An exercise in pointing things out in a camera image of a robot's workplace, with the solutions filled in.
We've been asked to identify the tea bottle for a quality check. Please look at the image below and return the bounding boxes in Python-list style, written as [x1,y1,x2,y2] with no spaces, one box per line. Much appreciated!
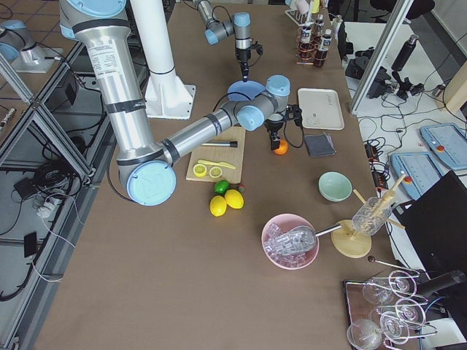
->
[312,14,325,47]
[314,29,332,68]
[298,22,312,62]

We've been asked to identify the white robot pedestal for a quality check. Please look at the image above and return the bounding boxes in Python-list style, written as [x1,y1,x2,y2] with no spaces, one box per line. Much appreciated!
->
[131,1,196,120]

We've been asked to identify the blue round plate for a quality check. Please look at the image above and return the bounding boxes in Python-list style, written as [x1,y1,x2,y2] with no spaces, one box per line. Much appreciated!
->
[228,80,265,101]

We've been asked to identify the tea bottle lower outer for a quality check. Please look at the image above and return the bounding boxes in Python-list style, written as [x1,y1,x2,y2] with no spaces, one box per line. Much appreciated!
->
[312,14,325,47]

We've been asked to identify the bamboo cutting board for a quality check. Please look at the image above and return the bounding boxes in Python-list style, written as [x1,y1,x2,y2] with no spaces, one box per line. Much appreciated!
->
[185,126,246,184]

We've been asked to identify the pink bowl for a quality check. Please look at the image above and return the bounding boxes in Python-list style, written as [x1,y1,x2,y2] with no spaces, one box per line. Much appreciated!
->
[261,214,319,270]

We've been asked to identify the copper wire bottle rack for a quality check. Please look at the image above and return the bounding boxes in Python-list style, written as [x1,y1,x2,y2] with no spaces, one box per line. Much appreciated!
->
[296,20,332,68]

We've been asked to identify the tea bottle lower middle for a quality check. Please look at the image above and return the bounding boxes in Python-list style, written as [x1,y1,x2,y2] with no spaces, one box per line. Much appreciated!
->
[314,29,332,68]

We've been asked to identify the wine glass rack tray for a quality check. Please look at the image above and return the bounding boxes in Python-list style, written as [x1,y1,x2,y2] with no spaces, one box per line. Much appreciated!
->
[343,269,438,349]

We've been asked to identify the yellow lemon outer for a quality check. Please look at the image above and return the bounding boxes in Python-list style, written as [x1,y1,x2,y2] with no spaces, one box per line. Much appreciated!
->
[209,195,227,217]

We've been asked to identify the near teach pendant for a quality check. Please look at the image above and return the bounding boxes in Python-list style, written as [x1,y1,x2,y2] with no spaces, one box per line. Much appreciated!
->
[390,152,444,200]

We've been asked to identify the pink cup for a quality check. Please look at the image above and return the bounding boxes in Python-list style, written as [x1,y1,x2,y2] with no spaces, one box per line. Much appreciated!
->
[295,0,309,14]

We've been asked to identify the green ceramic bowl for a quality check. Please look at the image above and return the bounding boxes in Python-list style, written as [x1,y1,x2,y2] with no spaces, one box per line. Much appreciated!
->
[318,171,352,202]

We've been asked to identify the lemon slice thin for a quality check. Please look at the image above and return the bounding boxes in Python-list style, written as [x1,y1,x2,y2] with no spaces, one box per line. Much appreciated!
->
[209,166,223,179]

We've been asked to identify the steel ice scoop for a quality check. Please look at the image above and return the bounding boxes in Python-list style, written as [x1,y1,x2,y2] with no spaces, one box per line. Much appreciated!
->
[272,223,341,255]

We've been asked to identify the green lime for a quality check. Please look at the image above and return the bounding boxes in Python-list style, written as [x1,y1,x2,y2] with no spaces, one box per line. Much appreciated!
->
[214,179,230,195]

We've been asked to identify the yellow plastic knife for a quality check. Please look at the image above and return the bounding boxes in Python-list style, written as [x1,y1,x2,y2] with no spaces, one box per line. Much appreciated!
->
[197,159,236,170]

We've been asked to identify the cream rabbit tray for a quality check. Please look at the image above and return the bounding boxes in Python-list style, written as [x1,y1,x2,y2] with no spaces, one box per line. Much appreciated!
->
[298,88,344,131]

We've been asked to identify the tea bottle top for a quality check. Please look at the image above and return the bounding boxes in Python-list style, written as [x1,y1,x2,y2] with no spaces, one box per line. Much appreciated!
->
[298,22,312,62]

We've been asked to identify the clear ice cubes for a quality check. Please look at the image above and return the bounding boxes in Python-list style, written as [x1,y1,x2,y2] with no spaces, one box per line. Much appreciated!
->
[263,223,318,269]

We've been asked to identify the far teach pendant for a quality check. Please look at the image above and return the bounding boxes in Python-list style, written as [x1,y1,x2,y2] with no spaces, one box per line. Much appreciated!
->
[420,123,466,170]

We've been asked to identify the teach pendant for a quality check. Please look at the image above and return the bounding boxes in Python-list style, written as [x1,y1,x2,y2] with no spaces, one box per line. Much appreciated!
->
[390,152,444,200]
[420,123,466,170]

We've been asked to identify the grey folded cloth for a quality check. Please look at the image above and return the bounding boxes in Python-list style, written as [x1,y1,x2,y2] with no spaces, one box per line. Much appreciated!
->
[304,133,336,157]

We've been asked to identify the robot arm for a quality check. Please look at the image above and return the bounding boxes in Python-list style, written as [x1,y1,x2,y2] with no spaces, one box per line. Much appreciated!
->
[193,0,252,82]
[59,1,290,206]

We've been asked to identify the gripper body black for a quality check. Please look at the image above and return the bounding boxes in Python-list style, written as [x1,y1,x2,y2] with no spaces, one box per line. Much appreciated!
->
[263,113,285,139]
[235,39,251,66]

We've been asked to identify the lemon half thick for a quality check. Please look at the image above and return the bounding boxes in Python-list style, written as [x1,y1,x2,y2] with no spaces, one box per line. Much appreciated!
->
[192,163,208,177]

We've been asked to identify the orange mandarin fruit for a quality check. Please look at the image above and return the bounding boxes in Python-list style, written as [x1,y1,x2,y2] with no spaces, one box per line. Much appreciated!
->
[273,139,289,155]

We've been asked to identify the aluminium frame post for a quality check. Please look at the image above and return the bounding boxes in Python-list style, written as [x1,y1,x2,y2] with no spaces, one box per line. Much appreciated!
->
[349,0,414,115]

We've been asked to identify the clear glass mug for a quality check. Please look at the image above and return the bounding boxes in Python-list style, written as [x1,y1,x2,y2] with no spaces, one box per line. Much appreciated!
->
[352,197,392,236]

